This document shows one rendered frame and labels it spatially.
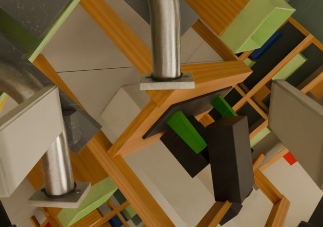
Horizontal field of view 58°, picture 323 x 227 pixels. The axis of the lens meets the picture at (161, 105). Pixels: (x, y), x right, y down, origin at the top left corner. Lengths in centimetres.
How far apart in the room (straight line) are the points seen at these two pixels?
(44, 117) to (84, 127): 18
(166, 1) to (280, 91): 15
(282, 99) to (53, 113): 13
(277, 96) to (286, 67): 539
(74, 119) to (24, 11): 13
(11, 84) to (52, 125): 14
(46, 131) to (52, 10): 21
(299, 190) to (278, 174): 49
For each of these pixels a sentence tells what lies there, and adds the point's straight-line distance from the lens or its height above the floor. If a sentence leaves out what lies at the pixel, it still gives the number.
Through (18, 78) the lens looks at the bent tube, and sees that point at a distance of 31.
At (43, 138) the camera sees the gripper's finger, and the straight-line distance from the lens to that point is 17.
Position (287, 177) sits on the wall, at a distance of 659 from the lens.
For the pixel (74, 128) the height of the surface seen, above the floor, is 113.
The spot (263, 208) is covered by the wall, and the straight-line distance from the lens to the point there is 698.
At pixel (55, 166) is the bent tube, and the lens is 32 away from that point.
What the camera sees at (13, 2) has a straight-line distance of 37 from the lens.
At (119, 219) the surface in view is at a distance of 596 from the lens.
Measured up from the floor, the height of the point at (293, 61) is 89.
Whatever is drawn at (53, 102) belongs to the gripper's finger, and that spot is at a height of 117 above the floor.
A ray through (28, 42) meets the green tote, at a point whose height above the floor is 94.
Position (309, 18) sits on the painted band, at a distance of 611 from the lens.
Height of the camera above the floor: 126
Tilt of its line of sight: 14 degrees down
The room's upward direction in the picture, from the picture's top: 139 degrees clockwise
